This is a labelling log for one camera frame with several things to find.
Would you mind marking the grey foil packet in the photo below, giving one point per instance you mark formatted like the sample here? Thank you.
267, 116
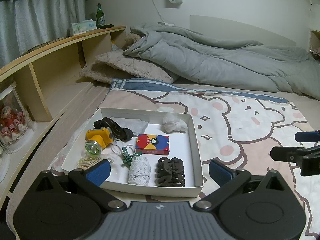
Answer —
135, 125

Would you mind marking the wooden bedside shelf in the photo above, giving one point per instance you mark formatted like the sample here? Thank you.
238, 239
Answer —
50, 50

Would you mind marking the small clear plastic piece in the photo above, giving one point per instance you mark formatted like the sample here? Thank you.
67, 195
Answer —
164, 109

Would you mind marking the green plastic clip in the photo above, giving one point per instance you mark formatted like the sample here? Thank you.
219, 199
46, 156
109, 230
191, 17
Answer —
127, 158

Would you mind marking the tissue pack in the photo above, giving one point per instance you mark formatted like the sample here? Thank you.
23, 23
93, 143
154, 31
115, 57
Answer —
83, 27

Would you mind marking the white power plug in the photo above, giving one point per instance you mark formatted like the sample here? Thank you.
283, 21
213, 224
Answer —
167, 24

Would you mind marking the red card box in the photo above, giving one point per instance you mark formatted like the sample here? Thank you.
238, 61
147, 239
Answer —
152, 143

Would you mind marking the brown hair claw clip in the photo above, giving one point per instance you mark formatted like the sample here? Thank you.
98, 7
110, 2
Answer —
170, 172

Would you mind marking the grey curtain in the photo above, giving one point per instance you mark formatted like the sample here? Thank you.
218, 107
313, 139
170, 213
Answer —
37, 22

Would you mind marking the pink clothes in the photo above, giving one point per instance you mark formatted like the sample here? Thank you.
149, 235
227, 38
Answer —
315, 54

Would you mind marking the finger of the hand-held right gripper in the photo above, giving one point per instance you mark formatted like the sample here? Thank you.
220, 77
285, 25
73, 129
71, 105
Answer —
285, 153
307, 136

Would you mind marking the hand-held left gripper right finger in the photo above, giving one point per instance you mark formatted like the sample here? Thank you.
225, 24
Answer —
220, 173

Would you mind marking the doll in clear case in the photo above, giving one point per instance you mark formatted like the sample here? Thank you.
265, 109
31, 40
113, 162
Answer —
12, 122

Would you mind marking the dark flat tray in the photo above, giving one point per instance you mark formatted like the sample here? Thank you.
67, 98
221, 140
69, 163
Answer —
45, 45

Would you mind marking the white fluffy scrunchie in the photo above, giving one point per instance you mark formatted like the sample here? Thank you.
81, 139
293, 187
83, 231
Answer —
172, 125

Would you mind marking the green glass bottle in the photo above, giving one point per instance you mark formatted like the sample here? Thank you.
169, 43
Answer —
100, 17

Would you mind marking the white cardboard box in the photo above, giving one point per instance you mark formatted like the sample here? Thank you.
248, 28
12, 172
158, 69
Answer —
183, 150

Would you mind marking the cartoon printed blanket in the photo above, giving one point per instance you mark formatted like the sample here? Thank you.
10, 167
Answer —
250, 135

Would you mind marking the wooden wall shelf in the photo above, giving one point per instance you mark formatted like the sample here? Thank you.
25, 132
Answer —
315, 40

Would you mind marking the white speckled cloth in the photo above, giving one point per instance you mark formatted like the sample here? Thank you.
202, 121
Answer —
138, 171

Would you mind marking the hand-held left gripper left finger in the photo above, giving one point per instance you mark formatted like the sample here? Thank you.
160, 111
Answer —
100, 172

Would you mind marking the grey duvet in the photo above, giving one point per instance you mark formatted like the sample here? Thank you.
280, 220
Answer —
212, 60

